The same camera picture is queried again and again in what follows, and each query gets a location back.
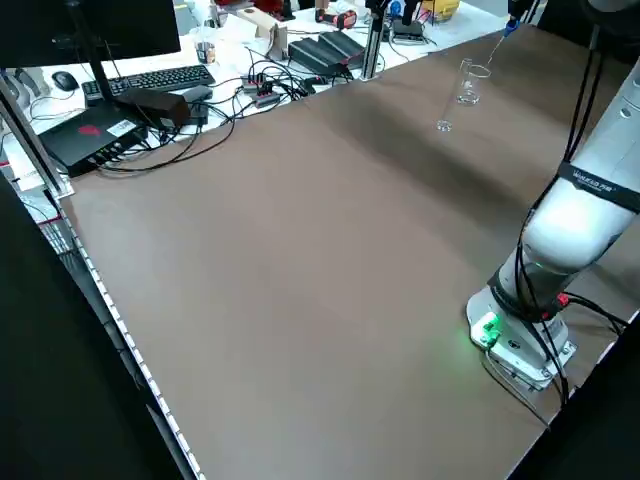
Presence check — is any glass pipette blue bulb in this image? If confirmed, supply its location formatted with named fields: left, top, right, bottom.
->
left=486, top=16, right=520, bottom=67

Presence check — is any clear glass graduated cylinder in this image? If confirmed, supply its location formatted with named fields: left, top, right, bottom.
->
left=434, top=56, right=475, bottom=134

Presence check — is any yellow plastic box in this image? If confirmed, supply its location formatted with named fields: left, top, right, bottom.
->
left=423, top=0, right=460, bottom=25

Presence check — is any clear glass beaker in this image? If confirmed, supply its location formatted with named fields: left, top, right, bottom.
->
left=455, top=62, right=494, bottom=107

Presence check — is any small black device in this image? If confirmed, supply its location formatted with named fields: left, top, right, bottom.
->
left=391, top=18, right=427, bottom=42

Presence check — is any red black power drill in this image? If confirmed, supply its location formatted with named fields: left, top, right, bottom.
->
left=313, top=7, right=358, bottom=30

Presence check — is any black power adapter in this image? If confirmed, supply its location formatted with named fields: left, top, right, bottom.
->
left=288, top=35, right=351, bottom=71
left=317, top=31, right=366, bottom=69

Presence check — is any folded brown cardboard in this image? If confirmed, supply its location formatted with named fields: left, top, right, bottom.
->
left=234, top=7, right=290, bottom=61

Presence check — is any grey usb hub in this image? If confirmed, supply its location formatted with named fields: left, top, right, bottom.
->
left=241, top=73, right=282, bottom=110

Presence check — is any flat grey box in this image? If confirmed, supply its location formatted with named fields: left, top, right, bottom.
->
left=169, top=84, right=215, bottom=103

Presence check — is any black keyboard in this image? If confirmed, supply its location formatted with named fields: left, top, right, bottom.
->
left=80, top=63, right=218, bottom=103

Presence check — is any dark brown power brick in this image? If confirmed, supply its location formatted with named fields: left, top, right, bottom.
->
left=115, top=88, right=192, bottom=132

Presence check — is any black computer monitor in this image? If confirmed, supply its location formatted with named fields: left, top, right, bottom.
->
left=0, top=0, right=182, bottom=109

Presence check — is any black box red logo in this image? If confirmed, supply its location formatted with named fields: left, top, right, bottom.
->
left=38, top=102, right=151, bottom=179

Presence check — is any black computer mouse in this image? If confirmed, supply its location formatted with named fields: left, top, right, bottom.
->
left=51, top=70, right=80, bottom=93

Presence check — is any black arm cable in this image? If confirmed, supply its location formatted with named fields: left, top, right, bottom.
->
left=514, top=22, right=609, bottom=406

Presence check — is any aluminium camera post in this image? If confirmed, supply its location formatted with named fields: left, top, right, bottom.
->
left=360, top=0, right=387, bottom=82

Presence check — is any long black desk cable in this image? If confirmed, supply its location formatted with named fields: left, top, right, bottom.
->
left=97, top=97, right=237, bottom=174

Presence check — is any black base cable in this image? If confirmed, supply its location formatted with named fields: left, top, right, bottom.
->
left=562, top=293, right=629, bottom=334

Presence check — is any thin base cable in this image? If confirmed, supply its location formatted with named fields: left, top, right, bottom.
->
left=480, top=349, right=551, bottom=431

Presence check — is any aluminium frame post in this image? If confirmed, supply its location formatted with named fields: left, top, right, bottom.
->
left=0, top=69, right=75, bottom=197

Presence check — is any white table edge rail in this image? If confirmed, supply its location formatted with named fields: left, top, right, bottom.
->
left=47, top=192, right=207, bottom=480

